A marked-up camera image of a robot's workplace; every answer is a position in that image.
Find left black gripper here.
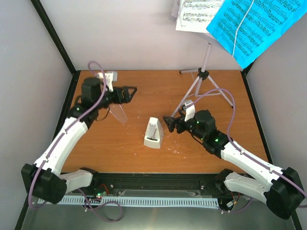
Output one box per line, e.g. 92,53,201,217
95,86,138,109

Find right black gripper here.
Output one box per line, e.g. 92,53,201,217
163,109,205,141

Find clear plastic metronome cover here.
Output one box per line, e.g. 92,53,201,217
110,104,127,124

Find white metronome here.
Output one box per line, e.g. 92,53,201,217
143,117,164,149

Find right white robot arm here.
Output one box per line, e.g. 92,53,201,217
163,110,307,219

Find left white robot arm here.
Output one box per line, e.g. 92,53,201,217
21,77,137,204

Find white sheet music page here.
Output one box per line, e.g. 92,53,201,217
171,0,224,34

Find blue sheet music page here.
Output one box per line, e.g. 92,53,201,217
207,0,307,69

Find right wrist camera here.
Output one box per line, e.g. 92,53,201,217
182,100,195,122

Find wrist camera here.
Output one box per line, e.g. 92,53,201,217
95,71,118,92
182,100,195,122

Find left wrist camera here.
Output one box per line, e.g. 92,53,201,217
95,71,118,92

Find black aluminium frame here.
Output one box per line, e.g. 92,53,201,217
15,1,301,230

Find light blue cable duct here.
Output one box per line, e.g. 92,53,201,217
57,194,220,209

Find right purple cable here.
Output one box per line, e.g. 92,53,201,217
177,88,307,214

